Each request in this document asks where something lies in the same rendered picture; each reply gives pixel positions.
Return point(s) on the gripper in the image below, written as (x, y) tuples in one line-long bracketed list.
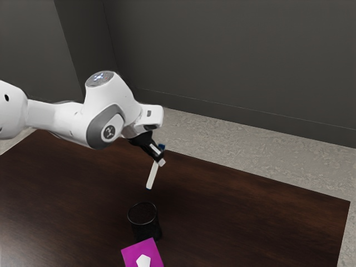
[(140, 140)]

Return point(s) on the black mesh pen holder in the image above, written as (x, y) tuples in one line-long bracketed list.
[(144, 222)]

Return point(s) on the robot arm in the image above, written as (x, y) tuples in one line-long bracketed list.
[(105, 97)]

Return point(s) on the white pen with blue cap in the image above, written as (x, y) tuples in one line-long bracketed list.
[(151, 178)]

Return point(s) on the magenta carton with white print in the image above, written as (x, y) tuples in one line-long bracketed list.
[(139, 250)]

